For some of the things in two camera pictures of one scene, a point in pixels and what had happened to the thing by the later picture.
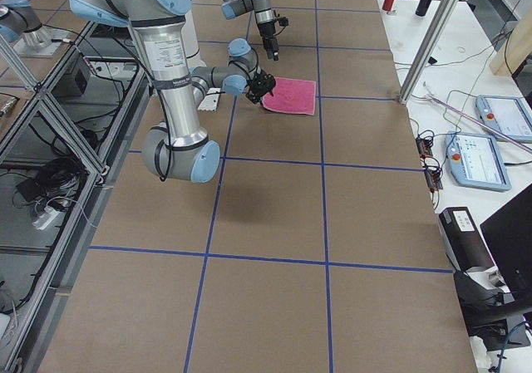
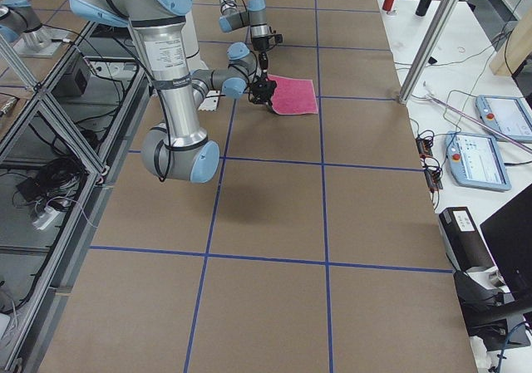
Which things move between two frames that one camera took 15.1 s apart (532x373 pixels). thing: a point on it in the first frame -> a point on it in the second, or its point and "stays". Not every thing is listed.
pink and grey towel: [292, 95] stays
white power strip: [41, 222] stays
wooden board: [515, 48] stays
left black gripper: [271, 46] -> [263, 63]
